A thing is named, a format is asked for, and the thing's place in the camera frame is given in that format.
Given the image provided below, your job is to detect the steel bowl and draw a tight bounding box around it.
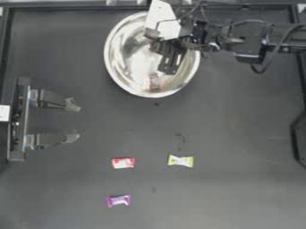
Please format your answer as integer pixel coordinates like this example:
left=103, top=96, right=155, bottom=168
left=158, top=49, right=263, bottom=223
left=103, top=11, right=202, bottom=98

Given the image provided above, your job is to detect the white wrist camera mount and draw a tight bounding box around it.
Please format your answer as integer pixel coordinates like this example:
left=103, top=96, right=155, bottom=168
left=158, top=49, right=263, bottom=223
left=143, top=0, right=183, bottom=41
left=0, top=105, right=11, bottom=122

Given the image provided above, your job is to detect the purple candy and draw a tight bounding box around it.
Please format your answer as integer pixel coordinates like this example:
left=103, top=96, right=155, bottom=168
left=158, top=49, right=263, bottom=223
left=106, top=194, right=132, bottom=208

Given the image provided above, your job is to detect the red candy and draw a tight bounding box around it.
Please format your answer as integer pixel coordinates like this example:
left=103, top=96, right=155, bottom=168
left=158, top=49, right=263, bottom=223
left=110, top=157, right=136, bottom=170

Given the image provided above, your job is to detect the green candy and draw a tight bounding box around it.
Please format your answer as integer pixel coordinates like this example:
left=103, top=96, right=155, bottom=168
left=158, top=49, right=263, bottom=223
left=166, top=154, right=195, bottom=168

